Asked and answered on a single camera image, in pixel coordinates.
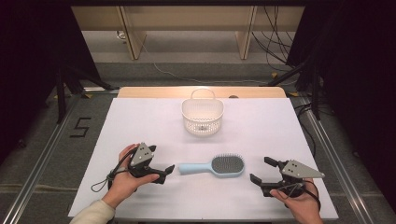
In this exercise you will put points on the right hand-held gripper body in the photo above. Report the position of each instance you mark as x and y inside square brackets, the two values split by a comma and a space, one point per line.
[294, 174]

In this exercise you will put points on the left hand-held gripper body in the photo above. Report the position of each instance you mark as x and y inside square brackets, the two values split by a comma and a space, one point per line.
[141, 157]

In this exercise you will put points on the light blue hairbrush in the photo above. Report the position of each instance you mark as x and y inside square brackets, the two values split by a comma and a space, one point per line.
[218, 166]

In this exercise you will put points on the white plastic basket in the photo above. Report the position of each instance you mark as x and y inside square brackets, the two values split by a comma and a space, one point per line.
[202, 112]

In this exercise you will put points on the person's left hand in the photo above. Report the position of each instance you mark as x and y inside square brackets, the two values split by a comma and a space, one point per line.
[123, 183]

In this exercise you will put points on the person's right hand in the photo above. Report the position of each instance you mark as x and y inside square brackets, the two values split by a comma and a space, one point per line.
[303, 208]

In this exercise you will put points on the wooden table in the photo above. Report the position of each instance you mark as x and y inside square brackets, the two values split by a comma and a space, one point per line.
[155, 92]

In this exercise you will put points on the black metal stand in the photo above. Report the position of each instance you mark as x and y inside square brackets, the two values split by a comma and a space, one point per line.
[60, 96]
[315, 93]

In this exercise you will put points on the dark curtain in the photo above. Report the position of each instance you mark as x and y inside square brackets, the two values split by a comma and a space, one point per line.
[358, 62]
[31, 62]

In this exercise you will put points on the beige wooden furniture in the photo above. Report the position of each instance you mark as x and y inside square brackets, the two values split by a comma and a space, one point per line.
[186, 17]

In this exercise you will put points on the metal floor rail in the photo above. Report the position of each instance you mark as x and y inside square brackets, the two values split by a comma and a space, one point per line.
[339, 168]
[34, 183]

